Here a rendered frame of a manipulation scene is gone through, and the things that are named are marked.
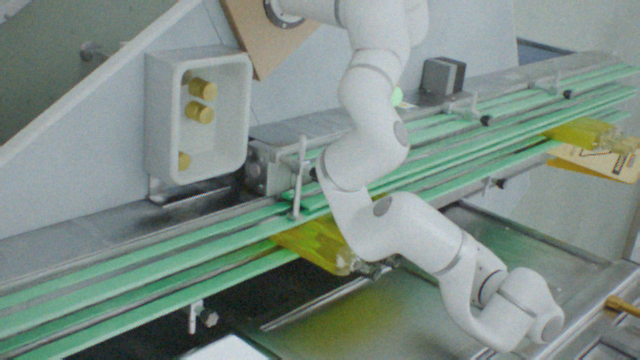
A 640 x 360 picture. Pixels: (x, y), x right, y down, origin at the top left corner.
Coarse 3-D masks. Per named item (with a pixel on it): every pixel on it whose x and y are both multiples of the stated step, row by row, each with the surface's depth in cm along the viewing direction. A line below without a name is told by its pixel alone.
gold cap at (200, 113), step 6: (192, 102) 132; (186, 108) 132; (192, 108) 131; (198, 108) 130; (204, 108) 130; (210, 108) 131; (186, 114) 132; (192, 114) 131; (198, 114) 130; (204, 114) 130; (210, 114) 131; (198, 120) 130; (204, 120) 130; (210, 120) 132
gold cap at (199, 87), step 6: (192, 78) 131; (198, 78) 131; (192, 84) 130; (198, 84) 129; (204, 84) 129; (210, 84) 129; (192, 90) 130; (198, 90) 129; (204, 90) 128; (210, 90) 129; (216, 90) 130; (198, 96) 130; (204, 96) 129; (210, 96) 130
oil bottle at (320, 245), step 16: (304, 224) 139; (320, 224) 139; (272, 240) 143; (288, 240) 139; (304, 240) 136; (320, 240) 134; (336, 240) 134; (304, 256) 137; (320, 256) 134; (336, 256) 131; (352, 256) 131; (336, 272) 132; (352, 272) 133
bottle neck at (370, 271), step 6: (360, 258) 132; (354, 264) 131; (360, 264) 130; (366, 264) 130; (372, 264) 130; (354, 270) 131; (360, 270) 130; (366, 270) 129; (372, 270) 129; (378, 270) 130; (366, 276) 129; (372, 276) 128; (378, 276) 130
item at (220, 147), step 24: (192, 72) 130; (216, 72) 135; (240, 72) 132; (192, 96) 132; (216, 96) 137; (240, 96) 133; (192, 120) 134; (216, 120) 139; (240, 120) 135; (192, 144) 136; (216, 144) 141; (240, 144) 137; (192, 168) 132; (216, 168) 134
